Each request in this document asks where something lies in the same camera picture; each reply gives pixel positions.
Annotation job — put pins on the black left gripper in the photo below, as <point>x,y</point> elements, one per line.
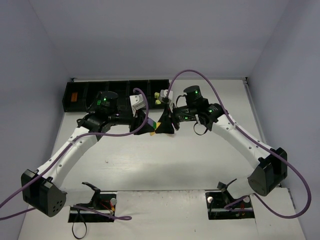
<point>136,122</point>

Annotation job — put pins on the lime rounded lego brick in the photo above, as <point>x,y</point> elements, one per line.
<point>156,95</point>

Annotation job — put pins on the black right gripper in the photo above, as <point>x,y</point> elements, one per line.
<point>172,120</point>

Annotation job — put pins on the purple lego brick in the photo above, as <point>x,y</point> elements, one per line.
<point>151,122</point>

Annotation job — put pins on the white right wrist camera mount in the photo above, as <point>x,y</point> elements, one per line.
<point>166,97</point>

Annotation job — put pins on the orange lego brick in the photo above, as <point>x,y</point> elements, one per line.
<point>74,97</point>

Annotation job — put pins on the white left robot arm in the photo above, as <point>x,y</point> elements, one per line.
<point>42,188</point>

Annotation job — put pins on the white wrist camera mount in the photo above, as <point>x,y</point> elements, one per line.
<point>137,102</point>
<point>166,97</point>

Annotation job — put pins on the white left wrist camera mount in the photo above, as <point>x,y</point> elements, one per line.
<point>137,102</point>

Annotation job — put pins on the green small lego brick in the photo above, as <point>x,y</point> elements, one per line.
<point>156,124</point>

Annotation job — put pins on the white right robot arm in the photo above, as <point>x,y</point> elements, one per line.
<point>268,171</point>

